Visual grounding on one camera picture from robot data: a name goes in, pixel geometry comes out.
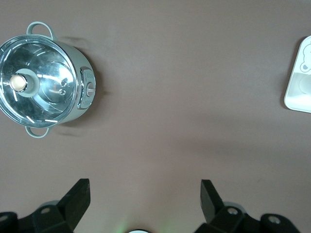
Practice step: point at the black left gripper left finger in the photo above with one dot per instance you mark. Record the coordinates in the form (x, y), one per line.
(73, 201)

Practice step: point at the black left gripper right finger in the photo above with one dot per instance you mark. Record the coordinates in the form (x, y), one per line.
(211, 204)

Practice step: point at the glass pot lid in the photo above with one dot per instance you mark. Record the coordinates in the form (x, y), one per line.
(48, 80)

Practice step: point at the white tray with bear print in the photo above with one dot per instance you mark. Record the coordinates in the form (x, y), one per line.
(295, 97)

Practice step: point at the green electric cooking pot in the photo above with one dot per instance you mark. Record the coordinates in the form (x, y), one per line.
(80, 58)

